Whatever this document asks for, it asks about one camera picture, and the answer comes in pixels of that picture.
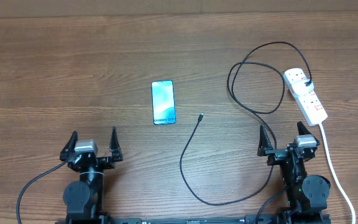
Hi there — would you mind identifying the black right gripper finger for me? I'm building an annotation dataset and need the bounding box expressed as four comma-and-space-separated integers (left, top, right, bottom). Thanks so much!
297, 121, 320, 146
257, 125, 273, 156

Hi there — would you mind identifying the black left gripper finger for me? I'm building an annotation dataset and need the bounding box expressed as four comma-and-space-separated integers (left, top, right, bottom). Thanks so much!
60, 131, 78, 161
109, 126, 123, 162

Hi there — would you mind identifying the blue Samsung Galaxy smartphone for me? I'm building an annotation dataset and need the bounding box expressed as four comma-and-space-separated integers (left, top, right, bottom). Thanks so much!
151, 80, 177, 125

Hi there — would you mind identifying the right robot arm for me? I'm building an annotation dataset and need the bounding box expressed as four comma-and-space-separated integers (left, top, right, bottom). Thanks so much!
255, 121, 331, 223

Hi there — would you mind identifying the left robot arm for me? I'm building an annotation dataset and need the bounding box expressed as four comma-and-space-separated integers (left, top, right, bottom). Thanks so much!
60, 127, 123, 224

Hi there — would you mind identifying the white charger plug adapter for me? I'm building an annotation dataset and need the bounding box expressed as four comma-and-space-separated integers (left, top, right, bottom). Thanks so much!
290, 79, 314, 98

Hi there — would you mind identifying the white power strip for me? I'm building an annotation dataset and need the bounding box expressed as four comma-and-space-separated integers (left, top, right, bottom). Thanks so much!
283, 68, 328, 126

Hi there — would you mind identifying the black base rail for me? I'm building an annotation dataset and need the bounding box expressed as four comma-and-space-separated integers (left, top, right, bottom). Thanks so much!
55, 215, 331, 224

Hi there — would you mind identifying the white power strip cord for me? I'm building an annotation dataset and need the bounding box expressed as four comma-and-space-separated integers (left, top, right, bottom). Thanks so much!
318, 123, 357, 224

